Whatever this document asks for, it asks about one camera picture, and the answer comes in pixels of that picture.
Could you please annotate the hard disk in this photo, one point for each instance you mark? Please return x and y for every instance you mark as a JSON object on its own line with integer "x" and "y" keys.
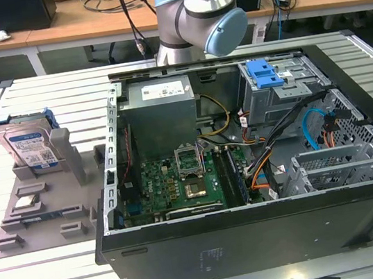
{"x": 29, "y": 145}

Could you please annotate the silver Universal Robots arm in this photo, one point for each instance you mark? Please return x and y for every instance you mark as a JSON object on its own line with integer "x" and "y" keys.
{"x": 189, "y": 16}

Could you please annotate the metal disk bay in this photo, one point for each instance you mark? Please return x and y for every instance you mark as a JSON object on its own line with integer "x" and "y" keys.
{"x": 333, "y": 156}

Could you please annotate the CPU socket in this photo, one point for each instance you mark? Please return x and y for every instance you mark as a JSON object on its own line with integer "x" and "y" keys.
{"x": 195, "y": 189}

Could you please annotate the metal optical drive cage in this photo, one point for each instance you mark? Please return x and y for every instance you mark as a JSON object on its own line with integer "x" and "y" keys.
{"x": 272, "y": 102}

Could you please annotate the black RAM slot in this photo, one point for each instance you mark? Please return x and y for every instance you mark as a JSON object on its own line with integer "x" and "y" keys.
{"x": 223, "y": 179}

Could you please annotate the black open PC case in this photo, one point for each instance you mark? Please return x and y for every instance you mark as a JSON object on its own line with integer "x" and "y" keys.
{"x": 223, "y": 246}

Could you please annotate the blue plastic latch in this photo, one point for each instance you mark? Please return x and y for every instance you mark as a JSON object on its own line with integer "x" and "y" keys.
{"x": 265, "y": 77}

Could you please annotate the black graphics card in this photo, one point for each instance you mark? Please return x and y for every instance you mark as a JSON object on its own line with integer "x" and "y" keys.
{"x": 193, "y": 211}

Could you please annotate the silver CPU chip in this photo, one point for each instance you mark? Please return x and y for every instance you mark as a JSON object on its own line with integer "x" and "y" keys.
{"x": 26, "y": 202}

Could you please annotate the grey power supply unit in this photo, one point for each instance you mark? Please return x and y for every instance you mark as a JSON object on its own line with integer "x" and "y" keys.
{"x": 159, "y": 122}

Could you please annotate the grey parts rack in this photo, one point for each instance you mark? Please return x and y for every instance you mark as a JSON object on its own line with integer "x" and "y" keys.
{"x": 52, "y": 201}

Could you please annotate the green motherboard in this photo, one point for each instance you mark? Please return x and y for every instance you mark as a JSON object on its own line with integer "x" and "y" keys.
{"x": 160, "y": 185}

